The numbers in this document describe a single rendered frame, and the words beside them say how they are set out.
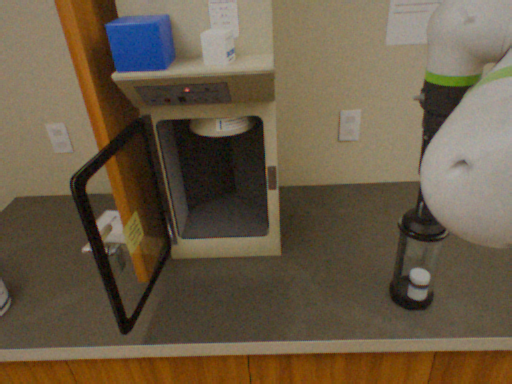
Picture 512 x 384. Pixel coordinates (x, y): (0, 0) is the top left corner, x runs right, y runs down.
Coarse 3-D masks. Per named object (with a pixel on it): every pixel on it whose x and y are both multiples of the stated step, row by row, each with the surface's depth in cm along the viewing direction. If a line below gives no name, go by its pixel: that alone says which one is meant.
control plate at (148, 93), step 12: (192, 84) 81; (204, 84) 81; (216, 84) 81; (144, 96) 85; (156, 96) 86; (168, 96) 86; (180, 96) 86; (192, 96) 86; (204, 96) 86; (216, 96) 86; (228, 96) 86
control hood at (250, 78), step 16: (176, 64) 83; (192, 64) 82; (240, 64) 80; (256, 64) 79; (272, 64) 79; (128, 80) 79; (144, 80) 79; (160, 80) 79; (176, 80) 80; (192, 80) 80; (208, 80) 80; (224, 80) 80; (240, 80) 80; (256, 80) 80; (272, 80) 81; (128, 96) 85; (240, 96) 87; (256, 96) 87; (272, 96) 87
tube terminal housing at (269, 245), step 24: (120, 0) 82; (144, 0) 82; (168, 0) 82; (192, 0) 82; (240, 0) 81; (264, 0) 81; (192, 24) 84; (240, 24) 84; (264, 24) 84; (192, 48) 86; (240, 48) 86; (264, 48) 86; (264, 120) 95; (264, 144) 98; (168, 192) 105; (192, 240) 114; (216, 240) 114; (240, 240) 113; (264, 240) 113
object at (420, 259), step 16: (400, 224) 88; (400, 240) 91; (416, 240) 86; (400, 256) 92; (416, 256) 88; (432, 256) 88; (400, 272) 94; (416, 272) 91; (432, 272) 91; (400, 288) 95; (416, 288) 93; (432, 288) 95
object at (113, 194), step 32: (128, 128) 86; (128, 160) 86; (96, 192) 74; (128, 192) 87; (128, 224) 87; (160, 224) 104; (96, 256) 75; (128, 256) 88; (160, 256) 105; (128, 288) 88
